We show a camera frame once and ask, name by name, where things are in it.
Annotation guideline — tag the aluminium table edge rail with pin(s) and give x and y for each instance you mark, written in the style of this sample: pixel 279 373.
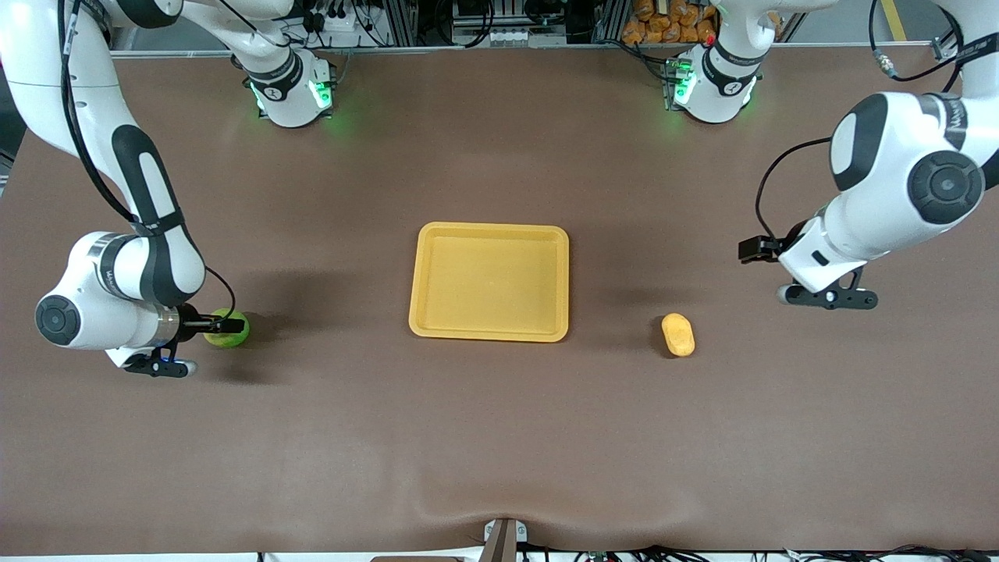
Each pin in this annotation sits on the aluminium table edge rail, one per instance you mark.
pixel 156 53

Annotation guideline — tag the yellow potato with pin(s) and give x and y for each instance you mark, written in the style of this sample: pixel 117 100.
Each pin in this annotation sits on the yellow potato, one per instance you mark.
pixel 678 334

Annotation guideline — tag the white power strip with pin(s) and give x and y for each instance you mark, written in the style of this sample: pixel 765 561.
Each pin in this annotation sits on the white power strip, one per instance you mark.
pixel 343 23

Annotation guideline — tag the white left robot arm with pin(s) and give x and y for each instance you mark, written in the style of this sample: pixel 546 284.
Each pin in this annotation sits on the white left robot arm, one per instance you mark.
pixel 890 156

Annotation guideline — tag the brown table mat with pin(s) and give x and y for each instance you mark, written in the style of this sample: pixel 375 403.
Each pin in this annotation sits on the brown table mat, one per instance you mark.
pixel 499 437

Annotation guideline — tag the orange snack bag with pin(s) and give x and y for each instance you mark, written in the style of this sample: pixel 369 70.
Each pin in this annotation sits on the orange snack bag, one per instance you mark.
pixel 663 27

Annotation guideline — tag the grey electronics box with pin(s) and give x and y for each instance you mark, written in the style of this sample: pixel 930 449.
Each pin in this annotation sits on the grey electronics box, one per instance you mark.
pixel 507 37

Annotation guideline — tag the yellow plastic tray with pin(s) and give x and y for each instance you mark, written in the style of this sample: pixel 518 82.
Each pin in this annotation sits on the yellow plastic tray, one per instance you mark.
pixel 488 285

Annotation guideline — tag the green apple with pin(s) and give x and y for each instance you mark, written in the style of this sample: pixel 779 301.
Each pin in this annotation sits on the green apple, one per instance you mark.
pixel 230 339

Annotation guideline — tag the metal table clamp bracket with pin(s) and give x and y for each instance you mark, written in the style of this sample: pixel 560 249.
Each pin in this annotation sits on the metal table clamp bracket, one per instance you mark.
pixel 503 542

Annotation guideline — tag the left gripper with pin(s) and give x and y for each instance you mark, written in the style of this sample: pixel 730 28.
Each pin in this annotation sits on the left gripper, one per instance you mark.
pixel 794 233

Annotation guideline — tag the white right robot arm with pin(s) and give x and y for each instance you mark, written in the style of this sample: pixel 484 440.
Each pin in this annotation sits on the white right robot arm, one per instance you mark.
pixel 47 78

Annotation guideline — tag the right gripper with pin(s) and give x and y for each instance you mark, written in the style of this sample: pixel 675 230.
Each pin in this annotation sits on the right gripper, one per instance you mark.
pixel 188 320

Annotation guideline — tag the aluminium frame post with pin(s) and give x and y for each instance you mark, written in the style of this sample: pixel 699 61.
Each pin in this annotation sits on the aluminium frame post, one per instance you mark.
pixel 944 48

